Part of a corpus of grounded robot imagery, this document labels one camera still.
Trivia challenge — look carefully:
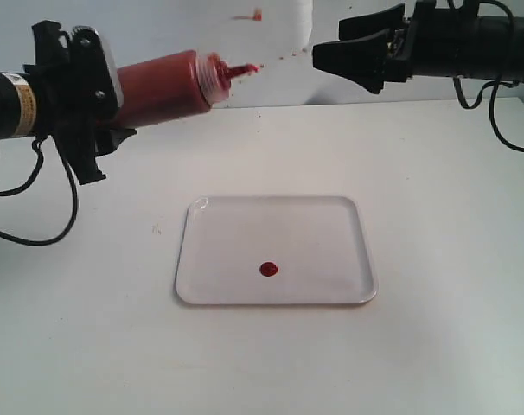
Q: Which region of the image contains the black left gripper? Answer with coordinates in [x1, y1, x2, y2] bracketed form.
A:
[23, 20, 137, 185]

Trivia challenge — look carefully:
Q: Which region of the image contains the red ketchup squeeze bottle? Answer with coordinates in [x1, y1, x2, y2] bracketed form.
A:
[108, 50, 259, 129]

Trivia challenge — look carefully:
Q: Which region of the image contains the red ketchup blob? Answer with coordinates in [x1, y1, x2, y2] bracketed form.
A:
[259, 261, 278, 278]

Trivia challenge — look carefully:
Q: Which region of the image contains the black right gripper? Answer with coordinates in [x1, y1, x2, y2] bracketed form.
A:
[312, 1, 460, 94]

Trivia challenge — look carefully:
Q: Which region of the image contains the white rectangular plastic tray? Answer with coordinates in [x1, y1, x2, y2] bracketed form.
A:
[175, 195, 378, 306]

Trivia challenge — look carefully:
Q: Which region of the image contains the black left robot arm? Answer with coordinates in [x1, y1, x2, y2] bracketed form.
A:
[0, 21, 137, 184]

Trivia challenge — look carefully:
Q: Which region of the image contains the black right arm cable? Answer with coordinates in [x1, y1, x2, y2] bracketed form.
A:
[447, 0, 524, 154]

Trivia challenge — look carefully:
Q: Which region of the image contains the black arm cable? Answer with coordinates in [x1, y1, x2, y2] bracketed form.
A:
[447, 0, 524, 154]
[0, 137, 80, 247]

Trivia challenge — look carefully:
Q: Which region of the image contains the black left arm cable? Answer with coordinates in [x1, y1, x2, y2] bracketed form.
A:
[0, 137, 80, 247]

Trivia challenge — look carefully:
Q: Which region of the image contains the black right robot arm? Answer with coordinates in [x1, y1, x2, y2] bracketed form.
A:
[312, 1, 524, 94]

